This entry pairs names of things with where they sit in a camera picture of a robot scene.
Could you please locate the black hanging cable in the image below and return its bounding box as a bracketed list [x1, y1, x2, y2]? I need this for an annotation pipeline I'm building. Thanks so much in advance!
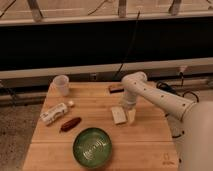
[110, 10, 141, 82]

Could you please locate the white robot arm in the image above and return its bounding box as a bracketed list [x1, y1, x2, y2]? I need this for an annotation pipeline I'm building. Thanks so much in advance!
[121, 72, 213, 171]

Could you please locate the translucent plastic cup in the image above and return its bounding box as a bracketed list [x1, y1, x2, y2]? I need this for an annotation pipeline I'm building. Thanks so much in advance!
[53, 75, 69, 96]

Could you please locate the brown black brush block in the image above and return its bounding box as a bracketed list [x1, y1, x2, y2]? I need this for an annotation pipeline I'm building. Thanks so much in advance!
[109, 84, 124, 93]

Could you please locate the brown sausage-shaped object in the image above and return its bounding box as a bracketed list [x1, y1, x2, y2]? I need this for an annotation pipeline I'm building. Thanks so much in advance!
[60, 117, 81, 132]

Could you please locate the white plastic bottle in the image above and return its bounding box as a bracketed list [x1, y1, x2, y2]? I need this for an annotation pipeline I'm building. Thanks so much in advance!
[40, 100, 75, 126]

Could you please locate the translucent yellowish gripper finger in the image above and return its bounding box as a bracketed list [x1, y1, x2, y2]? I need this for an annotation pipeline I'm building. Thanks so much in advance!
[127, 108, 136, 124]

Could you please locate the black cable on floor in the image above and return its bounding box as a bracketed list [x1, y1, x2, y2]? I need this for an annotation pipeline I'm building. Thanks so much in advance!
[155, 71, 201, 139]

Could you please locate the green glass bowl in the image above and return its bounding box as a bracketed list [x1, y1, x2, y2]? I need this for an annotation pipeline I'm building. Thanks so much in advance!
[72, 127, 112, 169]

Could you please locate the white sponge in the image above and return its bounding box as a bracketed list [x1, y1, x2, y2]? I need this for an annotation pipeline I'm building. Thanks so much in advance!
[111, 106, 127, 124]

